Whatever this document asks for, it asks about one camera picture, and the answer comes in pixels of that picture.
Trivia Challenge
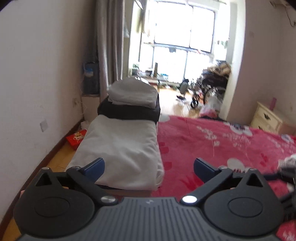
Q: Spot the white bear sweatshirt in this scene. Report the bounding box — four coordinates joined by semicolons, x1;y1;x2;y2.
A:
67;115;165;186

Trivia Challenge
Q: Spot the near folded clothes stack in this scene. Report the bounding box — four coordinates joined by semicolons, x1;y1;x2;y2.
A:
96;182;162;197

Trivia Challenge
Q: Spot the folded clothes stack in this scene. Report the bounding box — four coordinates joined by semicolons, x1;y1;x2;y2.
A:
96;182;162;197
97;77;161;123

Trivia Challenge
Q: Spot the far folded clothes stack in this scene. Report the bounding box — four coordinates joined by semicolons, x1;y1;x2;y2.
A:
97;77;161;123

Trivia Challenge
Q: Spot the folding table by window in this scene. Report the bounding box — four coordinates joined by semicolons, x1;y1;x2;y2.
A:
128;62;180;87

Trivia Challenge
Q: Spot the checked knit garment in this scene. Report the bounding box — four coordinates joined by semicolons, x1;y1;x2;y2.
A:
278;154;296;176

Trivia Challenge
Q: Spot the pink floral bed blanket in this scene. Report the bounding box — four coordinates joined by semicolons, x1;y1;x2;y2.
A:
139;116;295;240

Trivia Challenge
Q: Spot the cream bedside nightstand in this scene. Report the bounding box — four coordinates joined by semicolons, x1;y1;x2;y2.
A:
250;102;294;135

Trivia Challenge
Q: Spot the red gift bag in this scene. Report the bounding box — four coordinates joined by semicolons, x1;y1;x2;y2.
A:
66;129;87;150

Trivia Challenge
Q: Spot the pink cup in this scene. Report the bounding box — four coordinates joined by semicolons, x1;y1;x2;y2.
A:
269;97;277;111

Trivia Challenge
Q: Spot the black wheelchair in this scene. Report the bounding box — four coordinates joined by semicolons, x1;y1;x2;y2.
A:
190;61;231;108

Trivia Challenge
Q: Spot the blue water jug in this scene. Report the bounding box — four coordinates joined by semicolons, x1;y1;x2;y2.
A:
82;62;100;95

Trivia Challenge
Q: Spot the grey curtain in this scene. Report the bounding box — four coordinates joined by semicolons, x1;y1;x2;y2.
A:
95;1;125;101

